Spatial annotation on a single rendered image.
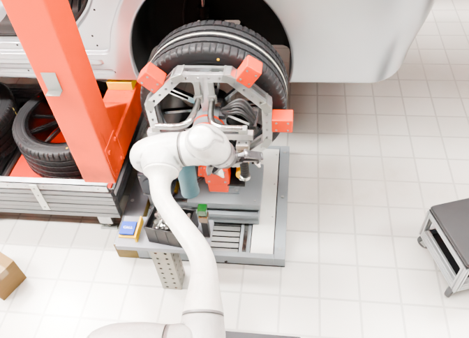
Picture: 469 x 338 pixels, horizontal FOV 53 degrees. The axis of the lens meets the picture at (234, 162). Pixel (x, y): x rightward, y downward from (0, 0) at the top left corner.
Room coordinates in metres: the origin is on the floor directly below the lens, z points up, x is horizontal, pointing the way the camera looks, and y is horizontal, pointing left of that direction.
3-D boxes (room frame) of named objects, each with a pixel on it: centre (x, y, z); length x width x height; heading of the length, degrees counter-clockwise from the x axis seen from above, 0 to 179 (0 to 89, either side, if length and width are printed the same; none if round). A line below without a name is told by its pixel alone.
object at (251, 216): (1.73, 0.11, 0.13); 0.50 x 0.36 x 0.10; 80
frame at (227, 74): (1.55, 0.09, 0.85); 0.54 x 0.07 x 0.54; 80
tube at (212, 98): (1.41, 0.01, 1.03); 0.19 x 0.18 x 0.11; 170
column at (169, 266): (1.26, 0.38, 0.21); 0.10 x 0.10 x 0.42; 80
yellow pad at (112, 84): (2.12, 0.56, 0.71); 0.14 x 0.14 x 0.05; 80
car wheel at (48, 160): (2.11, 0.92, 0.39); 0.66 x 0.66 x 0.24
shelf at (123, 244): (1.26, 0.35, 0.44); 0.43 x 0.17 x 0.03; 80
